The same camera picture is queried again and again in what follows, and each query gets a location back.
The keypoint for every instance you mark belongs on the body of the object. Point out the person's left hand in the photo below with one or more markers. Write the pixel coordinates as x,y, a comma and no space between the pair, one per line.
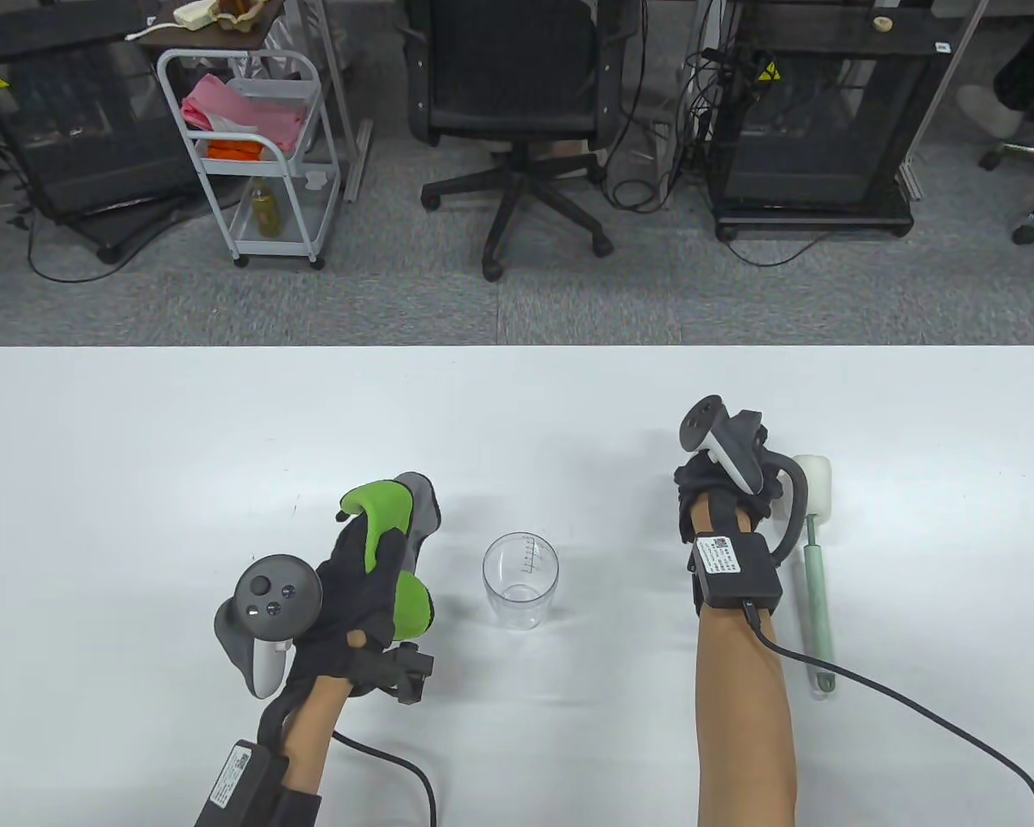
345,603

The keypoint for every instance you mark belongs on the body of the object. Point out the person's right hand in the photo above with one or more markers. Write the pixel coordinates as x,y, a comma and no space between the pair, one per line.
711,508

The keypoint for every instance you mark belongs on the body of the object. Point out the person's left fingers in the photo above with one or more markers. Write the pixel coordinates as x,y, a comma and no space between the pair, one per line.
386,558

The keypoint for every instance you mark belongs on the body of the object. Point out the green and grey bottle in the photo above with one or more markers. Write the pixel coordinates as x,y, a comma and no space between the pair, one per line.
379,512

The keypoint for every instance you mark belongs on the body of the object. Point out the person's right forearm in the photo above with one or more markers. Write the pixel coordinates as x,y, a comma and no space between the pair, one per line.
745,715

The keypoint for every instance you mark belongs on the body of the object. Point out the black left forearm box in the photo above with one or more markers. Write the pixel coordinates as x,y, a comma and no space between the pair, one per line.
241,780

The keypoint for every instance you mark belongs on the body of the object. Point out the person's left forearm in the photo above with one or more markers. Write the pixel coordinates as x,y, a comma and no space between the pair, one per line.
314,732

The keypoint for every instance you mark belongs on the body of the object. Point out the grey left hand controller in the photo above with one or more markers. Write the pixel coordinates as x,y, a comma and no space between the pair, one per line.
267,599

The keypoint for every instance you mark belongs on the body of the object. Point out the grey hand controller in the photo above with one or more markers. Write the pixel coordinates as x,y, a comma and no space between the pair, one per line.
732,452
267,599

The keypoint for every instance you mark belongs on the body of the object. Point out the clear plastic measuring cup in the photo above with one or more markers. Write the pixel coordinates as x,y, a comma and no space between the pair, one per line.
520,581

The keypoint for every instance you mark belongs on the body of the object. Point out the black right wrist box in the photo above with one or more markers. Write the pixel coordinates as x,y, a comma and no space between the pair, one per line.
735,570

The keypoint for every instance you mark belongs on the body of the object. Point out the grey right hand controller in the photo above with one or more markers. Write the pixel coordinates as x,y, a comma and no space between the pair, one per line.
732,452

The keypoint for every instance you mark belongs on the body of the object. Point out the yellow drink bottle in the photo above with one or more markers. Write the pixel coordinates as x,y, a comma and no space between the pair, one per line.
264,207

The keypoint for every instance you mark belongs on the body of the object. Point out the white rolling cart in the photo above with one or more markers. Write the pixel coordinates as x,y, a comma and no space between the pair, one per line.
289,181

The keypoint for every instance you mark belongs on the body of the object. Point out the orange folded item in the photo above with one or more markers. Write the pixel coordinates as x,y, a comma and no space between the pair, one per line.
237,148

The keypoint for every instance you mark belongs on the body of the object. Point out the pink cloth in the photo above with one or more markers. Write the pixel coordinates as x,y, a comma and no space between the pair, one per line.
241,116

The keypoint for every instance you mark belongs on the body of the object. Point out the black office chair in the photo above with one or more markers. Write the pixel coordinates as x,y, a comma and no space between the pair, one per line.
517,95

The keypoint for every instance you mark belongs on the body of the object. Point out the black mesh cabinet tilted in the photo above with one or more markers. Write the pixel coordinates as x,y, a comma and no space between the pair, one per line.
77,129

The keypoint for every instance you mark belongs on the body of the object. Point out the beige item on side table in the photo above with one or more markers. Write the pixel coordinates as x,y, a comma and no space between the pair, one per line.
196,13

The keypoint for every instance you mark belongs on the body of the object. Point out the black mesh cabinet upright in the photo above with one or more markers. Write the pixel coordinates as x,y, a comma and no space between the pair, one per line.
819,121

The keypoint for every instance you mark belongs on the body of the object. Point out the silver chair base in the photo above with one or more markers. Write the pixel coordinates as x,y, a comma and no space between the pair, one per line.
1030,185

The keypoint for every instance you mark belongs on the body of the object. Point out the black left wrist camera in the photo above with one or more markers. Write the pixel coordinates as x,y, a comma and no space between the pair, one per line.
401,672

